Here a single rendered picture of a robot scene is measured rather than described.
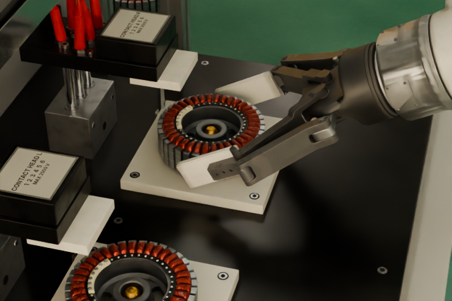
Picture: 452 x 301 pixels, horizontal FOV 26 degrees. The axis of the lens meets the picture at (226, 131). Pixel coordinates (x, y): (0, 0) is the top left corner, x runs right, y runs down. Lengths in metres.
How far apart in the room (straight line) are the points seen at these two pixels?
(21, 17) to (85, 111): 0.27
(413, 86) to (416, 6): 0.50
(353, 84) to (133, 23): 0.23
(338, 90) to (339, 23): 0.40
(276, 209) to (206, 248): 0.09
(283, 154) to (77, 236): 0.22
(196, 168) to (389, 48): 0.22
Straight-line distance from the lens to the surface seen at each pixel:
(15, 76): 1.15
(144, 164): 1.02
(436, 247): 0.99
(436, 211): 1.03
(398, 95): 0.90
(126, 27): 0.98
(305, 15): 1.34
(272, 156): 0.91
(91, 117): 1.02
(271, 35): 1.29
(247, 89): 1.06
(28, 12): 0.79
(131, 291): 0.85
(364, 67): 0.91
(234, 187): 0.99
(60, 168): 0.80
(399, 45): 0.90
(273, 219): 0.97
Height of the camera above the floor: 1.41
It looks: 36 degrees down
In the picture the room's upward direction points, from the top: straight up
